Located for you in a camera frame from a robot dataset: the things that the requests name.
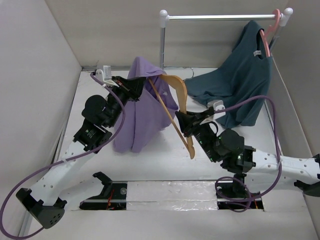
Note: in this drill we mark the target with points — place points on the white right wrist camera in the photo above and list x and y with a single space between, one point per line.
214 106

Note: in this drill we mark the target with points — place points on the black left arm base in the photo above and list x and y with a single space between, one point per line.
113 196

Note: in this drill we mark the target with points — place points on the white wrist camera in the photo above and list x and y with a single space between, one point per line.
103 76
214 106

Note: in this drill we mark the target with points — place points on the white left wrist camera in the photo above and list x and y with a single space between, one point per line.
103 76

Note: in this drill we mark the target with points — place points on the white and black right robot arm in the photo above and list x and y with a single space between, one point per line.
254 168

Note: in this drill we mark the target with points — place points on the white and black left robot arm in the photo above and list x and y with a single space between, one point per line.
48 199

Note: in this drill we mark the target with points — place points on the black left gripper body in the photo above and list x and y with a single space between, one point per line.
116 109

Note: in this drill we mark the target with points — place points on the white and silver clothes rack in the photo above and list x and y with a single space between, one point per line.
269 37

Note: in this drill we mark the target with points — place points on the wooden clothes hanger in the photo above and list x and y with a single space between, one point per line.
181 92

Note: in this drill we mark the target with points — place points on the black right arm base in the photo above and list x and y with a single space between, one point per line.
231 189

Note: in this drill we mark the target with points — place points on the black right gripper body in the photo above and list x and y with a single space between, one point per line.
205 134

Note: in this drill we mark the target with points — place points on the purple t shirt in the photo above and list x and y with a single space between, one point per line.
146 117

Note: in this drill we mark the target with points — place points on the dark teal t shirt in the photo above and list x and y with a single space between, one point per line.
244 74

